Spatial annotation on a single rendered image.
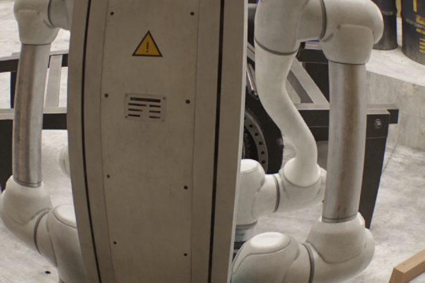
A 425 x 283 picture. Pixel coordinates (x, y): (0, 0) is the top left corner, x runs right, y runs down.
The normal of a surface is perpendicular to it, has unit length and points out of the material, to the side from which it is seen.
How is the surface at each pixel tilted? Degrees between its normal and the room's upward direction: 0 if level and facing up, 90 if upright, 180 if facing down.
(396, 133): 90
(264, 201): 85
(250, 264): 70
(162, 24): 90
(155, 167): 90
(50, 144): 0
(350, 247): 77
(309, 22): 103
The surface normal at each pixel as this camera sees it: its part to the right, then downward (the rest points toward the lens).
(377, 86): -0.40, 0.30
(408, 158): 0.04, -0.94
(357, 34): 0.29, 0.26
